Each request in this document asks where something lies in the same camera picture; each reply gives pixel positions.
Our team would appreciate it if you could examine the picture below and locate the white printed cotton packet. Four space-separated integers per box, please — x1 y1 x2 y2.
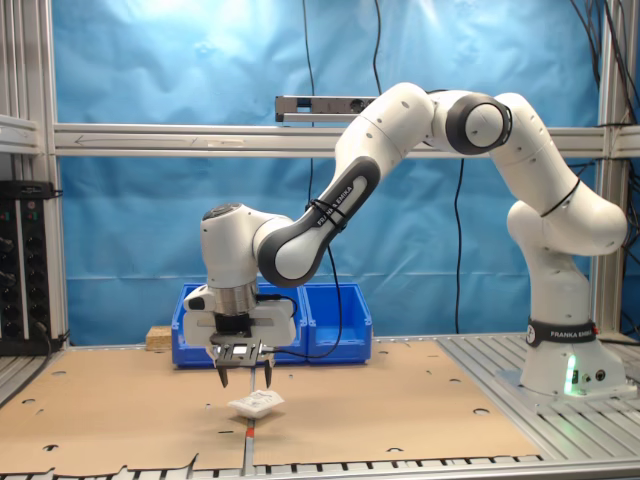
226 389 286 417

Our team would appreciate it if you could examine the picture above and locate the aluminium cross beam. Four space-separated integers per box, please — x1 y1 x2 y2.
52 122 640 159

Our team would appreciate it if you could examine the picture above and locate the black hanging cable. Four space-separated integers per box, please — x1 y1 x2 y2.
301 0 317 202
453 157 467 334
373 0 385 97

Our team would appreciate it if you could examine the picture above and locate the blue plastic bin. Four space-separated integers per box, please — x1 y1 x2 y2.
171 283 245 369
302 282 374 364
241 282 308 366

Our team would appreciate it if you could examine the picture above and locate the black socket rack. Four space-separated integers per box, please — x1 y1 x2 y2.
0 179 64 357

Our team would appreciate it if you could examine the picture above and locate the short aluminium side beam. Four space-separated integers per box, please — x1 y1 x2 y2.
0 113 41 154

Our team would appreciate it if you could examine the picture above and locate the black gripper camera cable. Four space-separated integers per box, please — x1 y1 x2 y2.
257 199 349 360

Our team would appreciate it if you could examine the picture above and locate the black cable bundle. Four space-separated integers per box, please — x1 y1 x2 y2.
569 0 640 126

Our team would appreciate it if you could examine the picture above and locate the aluminium frame post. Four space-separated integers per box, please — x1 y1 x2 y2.
594 0 640 336
0 0 69 347

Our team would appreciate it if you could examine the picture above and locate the black rack cable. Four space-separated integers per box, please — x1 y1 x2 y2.
33 321 69 354

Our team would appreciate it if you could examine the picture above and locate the brown cardboard sheet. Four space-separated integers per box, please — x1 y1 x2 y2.
252 339 544 467
0 347 254 477

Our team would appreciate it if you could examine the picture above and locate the chipboard wood block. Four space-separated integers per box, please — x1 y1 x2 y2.
146 325 175 352

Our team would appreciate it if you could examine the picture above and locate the black gripper camera mount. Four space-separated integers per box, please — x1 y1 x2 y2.
209 314 274 371

